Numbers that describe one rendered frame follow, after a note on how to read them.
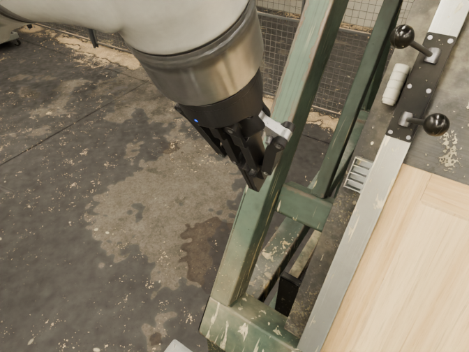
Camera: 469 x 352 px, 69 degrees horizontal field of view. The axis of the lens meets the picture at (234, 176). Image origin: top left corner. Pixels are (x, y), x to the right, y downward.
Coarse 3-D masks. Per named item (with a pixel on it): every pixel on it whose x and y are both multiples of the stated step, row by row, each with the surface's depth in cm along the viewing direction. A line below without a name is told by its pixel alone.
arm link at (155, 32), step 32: (0, 0) 17; (32, 0) 17; (64, 0) 16; (96, 0) 16; (128, 0) 16; (160, 0) 16; (192, 0) 16; (224, 0) 18; (128, 32) 19; (160, 32) 18; (192, 32) 19; (224, 32) 20
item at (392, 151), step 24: (456, 0) 61; (432, 24) 63; (456, 24) 62; (384, 144) 69; (408, 144) 67; (384, 168) 69; (384, 192) 69; (360, 216) 72; (360, 240) 72; (336, 264) 75; (336, 288) 76; (312, 312) 79; (336, 312) 76; (312, 336) 79
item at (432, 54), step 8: (392, 32) 57; (400, 32) 55; (408, 32) 55; (392, 40) 57; (400, 40) 56; (408, 40) 55; (400, 48) 57; (416, 48) 59; (424, 48) 60; (432, 48) 62; (432, 56) 62
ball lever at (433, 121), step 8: (408, 112) 65; (400, 120) 66; (408, 120) 64; (416, 120) 61; (424, 120) 56; (432, 120) 54; (440, 120) 54; (448, 120) 54; (424, 128) 56; (432, 128) 54; (440, 128) 54; (448, 128) 54
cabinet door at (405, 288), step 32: (416, 192) 69; (448, 192) 66; (384, 224) 72; (416, 224) 69; (448, 224) 67; (384, 256) 72; (416, 256) 70; (448, 256) 67; (352, 288) 76; (384, 288) 73; (416, 288) 70; (448, 288) 68; (352, 320) 77; (384, 320) 74; (416, 320) 71; (448, 320) 68
